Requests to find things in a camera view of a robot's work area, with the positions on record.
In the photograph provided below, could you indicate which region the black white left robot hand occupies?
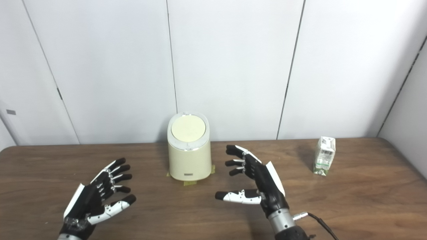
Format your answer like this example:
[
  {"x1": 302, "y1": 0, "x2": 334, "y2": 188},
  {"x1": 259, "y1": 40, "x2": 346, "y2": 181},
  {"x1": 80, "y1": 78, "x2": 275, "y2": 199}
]
[{"x1": 59, "y1": 158, "x2": 137, "y2": 238}]

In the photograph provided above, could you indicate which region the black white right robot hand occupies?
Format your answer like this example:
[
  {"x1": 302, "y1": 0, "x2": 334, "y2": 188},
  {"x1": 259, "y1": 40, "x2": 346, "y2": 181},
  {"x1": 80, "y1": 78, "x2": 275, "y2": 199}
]
[{"x1": 215, "y1": 145, "x2": 289, "y2": 219}]

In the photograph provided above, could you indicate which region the white green milk carton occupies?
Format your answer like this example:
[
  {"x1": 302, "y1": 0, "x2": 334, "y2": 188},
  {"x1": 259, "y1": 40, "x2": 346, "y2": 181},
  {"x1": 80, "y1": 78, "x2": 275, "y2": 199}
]
[{"x1": 313, "y1": 136, "x2": 336, "y2": 176}]

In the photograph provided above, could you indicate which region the cream-colored bin body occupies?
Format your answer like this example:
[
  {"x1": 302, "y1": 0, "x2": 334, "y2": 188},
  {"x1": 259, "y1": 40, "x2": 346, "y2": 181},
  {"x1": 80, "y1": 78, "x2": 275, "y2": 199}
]
[{"x1": 167, "y1": 112, "x2": 212, "y2": 181}]

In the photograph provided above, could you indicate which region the cream round bin lid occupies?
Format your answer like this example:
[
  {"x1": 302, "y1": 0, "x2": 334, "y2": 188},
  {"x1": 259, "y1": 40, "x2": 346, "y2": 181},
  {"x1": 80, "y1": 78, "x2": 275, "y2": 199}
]
[{"x1": 171, "y1": 114, "x2": 206, "y2": 141}]

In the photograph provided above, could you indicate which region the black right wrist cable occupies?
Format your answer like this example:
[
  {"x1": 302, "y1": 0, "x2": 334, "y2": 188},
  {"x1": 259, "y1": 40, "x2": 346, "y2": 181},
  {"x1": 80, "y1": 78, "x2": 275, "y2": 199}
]
[{"x1": 293, "y1": 212, "x2": 339, "y2": 240}]

